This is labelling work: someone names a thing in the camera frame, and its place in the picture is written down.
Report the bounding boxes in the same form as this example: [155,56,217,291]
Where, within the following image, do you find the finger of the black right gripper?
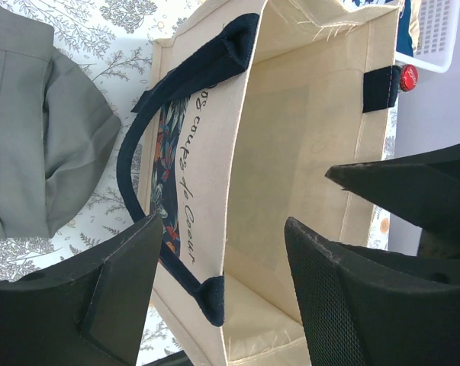
[326,144,460,240]

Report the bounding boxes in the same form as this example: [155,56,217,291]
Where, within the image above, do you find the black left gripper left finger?
[0,215,162,365]

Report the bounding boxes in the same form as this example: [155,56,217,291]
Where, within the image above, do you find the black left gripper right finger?
[284,217,460,365]

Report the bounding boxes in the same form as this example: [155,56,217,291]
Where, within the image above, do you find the dark cola bottle red cap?
[399,64,419,92]

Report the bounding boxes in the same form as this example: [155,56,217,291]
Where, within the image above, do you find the beige canvas tote bag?
[117,1,400,365]

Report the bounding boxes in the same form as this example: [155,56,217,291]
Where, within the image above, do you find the blue printed cloth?
[323,1,413,71]

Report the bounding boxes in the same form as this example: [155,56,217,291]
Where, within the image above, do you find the white plastic basket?
[339,0,460,75]

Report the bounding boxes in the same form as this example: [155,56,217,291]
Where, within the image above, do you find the grey folded cloth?
[0,7,121,239]

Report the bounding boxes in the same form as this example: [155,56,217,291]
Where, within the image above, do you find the floral table mat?
[0,0,398,366]

